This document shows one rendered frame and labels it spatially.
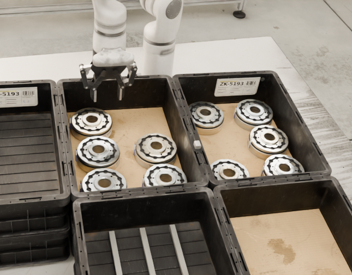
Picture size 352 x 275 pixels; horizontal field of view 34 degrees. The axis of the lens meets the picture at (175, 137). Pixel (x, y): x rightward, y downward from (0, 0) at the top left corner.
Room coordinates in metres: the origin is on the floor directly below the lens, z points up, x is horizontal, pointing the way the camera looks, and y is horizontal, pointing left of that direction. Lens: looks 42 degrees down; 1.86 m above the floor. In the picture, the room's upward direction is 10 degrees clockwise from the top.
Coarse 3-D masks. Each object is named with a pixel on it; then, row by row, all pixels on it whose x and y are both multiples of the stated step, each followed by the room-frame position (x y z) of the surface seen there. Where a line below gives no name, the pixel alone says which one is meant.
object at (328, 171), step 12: (228, 72) 1.30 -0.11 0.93; (240, 72) 1.31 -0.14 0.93; (252, 72) 1.32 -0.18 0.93; (264, 72) 1.33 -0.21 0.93; (180, 96) 1.17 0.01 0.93; (288, 96) 1.24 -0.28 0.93; (192, 120) 1.08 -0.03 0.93; (300, 120) 1.16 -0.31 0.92; (192, 132) 1.04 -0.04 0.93; (312, 144) 1.07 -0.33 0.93; (204, 156) 0.97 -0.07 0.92; (324, 156) 1.03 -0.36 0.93; (324, 168) 0.99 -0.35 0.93; (216, 180) 0.89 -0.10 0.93; (228, 180) 0.90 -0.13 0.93; (240, 180) 0.91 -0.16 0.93; (252, 180) 0.91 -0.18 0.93; (264, 180) 0.92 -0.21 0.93
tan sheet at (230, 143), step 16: (224, 112) 1.25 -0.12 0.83; (224, 128) 1.19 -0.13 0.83; (240, 128) 1.20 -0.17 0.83; (208, 144) 1.11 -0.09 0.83; (224, 144) 1.12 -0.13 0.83; (240, 144) 1.13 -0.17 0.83; (208, 160) 1.05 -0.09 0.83; (240, 160) 1.07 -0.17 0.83; (256, 160) 1.08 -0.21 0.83; (256, 176) 1.03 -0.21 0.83
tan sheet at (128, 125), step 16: (112, 112) 1.17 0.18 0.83; (128, 112) 1.19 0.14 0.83; (144, 112) 1.20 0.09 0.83; (160, 112) 1.21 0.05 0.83; (112, 128) 1.11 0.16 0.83; (128, 128) 1.12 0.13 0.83; (144, 128) 1.13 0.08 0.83; (160, 128) 1.14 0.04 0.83; (128, 144) 1.06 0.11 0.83; (128, 160) 1.01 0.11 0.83; (176, 160) 1.04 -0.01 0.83; (80, 176) 0.93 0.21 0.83; (128, 176) 0.96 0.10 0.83
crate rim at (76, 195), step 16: (64, 80) 1.15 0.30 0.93; (80, 80) 1.16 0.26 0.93; (112, 80) 1.19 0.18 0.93; (176, 96) 1.16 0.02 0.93; (64, 112) 1.03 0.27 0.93; (64, 128) 0.98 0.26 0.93; (64, 144) 0.93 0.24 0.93; (192, 144) 1.00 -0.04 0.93; (80, 192) 0.80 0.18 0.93; (96, 192) 0.80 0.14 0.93; (112, 192) 0.81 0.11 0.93; (128, 192) 0.82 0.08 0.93
